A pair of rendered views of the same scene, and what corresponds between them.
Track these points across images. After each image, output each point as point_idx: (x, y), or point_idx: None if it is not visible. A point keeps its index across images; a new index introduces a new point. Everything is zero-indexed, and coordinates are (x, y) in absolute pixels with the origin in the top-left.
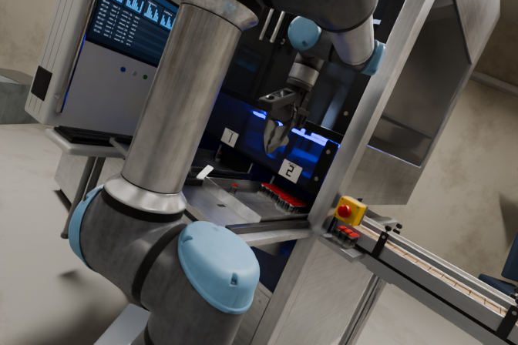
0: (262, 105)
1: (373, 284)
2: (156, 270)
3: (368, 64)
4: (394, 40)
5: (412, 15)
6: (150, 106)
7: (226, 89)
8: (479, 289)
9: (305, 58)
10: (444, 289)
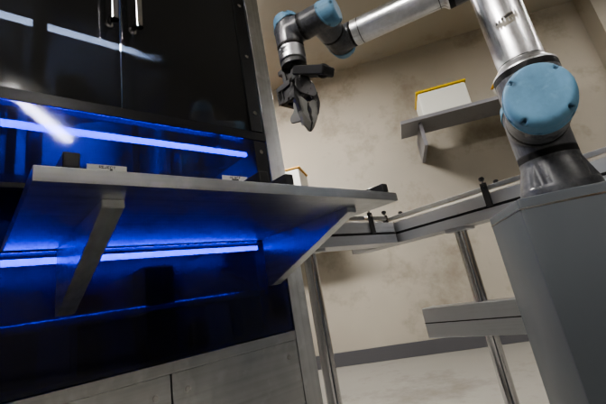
0: (326, 71)
1: (314, 263)
2: None
3: (353, 48)
4: (257, 50)
5: (259, 33)
6: (526, 9)
7: (43, 96)
8: (352, 217)
9: (301, 39)
10: (347, 227)
